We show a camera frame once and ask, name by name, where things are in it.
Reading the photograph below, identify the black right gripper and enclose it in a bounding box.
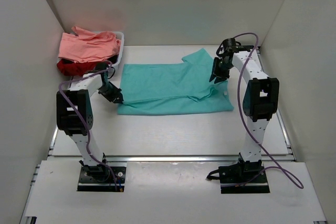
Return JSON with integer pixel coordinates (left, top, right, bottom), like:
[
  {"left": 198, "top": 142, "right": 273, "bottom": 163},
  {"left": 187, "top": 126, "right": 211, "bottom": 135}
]
[{"left": 210, "top": 58, "right": 234, "bottom": 84}]

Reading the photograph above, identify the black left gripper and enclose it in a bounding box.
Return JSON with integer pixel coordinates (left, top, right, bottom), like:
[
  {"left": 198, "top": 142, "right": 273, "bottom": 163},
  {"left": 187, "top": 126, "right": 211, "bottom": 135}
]
[{"left": 97, "top": 81, "right": 123, "bottom": 104}]

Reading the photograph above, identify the teal t shirt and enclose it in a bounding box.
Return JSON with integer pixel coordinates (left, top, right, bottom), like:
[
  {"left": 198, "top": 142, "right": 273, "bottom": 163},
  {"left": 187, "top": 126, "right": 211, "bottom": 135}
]
[{"left": 118, "top": 48, "right": 234, "bottom": 115}]

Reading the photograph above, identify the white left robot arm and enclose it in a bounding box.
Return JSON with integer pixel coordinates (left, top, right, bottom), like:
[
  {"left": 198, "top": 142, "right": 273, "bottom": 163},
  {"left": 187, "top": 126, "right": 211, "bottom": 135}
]
[{"left": 56, "top": 70, "right": 123, "bottom": 181}]

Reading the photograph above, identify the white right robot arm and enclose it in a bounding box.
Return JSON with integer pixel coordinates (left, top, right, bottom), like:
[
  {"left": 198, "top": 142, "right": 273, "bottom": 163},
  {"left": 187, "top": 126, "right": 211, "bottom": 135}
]
[{"left": 210, "top": 49, "right": 279, "bottom": 182}]

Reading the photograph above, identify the red t shirt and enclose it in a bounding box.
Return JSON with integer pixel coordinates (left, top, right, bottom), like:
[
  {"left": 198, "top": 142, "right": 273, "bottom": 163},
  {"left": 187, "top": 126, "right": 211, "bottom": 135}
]
[{"left": 56, "top": 59, "right": 98, "bottom": 77}]

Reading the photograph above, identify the white plastic basket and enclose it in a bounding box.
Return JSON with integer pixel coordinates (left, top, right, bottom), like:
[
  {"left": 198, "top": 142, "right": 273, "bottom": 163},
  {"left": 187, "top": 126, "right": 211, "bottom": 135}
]
[{"left": 89, "top": 30, "right": 125, "bottom": 74}]

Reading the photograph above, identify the pink t shirt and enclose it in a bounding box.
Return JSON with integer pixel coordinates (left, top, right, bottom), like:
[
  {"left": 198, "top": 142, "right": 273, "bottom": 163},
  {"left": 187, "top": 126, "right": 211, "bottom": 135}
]
[{"left": 58, "top": 26, "right": 122, "bottom": 63}]

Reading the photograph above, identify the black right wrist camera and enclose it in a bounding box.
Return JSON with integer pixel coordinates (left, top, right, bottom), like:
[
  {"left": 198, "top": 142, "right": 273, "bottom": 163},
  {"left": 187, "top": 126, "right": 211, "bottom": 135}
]
[{"left": 216, "top": 38, "right": 250, "bottom": 58}]

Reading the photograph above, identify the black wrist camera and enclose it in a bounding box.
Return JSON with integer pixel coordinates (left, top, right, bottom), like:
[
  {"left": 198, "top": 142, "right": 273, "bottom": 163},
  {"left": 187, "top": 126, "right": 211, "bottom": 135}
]
[
  {"left": 216, "top": 38, "right": 250, "bottom": 58},
  {"left": 94, "top": 61, "right": 116, "bottom": 80}
]

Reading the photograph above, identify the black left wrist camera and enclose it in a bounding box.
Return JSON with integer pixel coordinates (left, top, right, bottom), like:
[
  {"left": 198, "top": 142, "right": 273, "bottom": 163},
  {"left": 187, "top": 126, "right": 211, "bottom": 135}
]
[{"left": 94, "top": 61, "right": 116, "bottom": 80}]

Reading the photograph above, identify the aluminium table rail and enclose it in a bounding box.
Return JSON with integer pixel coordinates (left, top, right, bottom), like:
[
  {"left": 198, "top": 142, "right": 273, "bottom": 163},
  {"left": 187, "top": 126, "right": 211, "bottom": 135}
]
[{"left": 104, "top": 155, "right": 293, "bottom": 163}]

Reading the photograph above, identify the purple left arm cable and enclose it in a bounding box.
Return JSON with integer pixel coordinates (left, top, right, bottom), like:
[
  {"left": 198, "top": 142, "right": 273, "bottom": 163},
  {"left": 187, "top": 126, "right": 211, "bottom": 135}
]
[{"left": 58, "top": 62, "right": 119, "bottom": 192}]

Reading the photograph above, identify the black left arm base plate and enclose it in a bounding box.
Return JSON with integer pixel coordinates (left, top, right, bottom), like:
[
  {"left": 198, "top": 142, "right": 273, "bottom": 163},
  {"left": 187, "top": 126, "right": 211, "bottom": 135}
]
[{"left": 77, "top": 166, "right": 127, "bottom": 193}]

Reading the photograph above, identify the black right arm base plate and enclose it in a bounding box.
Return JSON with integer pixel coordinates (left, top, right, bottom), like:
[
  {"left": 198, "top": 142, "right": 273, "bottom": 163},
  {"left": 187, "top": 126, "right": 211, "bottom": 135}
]
[{"left": 206, "top": 157, "right": 270, "bottom": 194}]

